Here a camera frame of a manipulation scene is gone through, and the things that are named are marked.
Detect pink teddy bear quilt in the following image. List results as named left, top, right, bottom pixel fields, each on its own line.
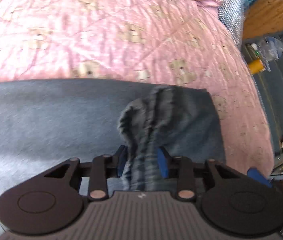
left=0, top=0, right=274, bottom=176

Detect grey cluttered side shelf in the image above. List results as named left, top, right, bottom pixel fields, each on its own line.
left=241, top=31, right=283, bottom=176

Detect wooden headboard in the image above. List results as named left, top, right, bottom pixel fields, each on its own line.
left=243, top=0, right=283, bottom=40

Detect yellow thread spool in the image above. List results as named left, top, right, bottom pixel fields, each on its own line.
left=248, top=59, right=266, bottom=75

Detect grey sweatpants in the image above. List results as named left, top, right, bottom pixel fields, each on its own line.
left=0, top=79, right=225, bottom=234

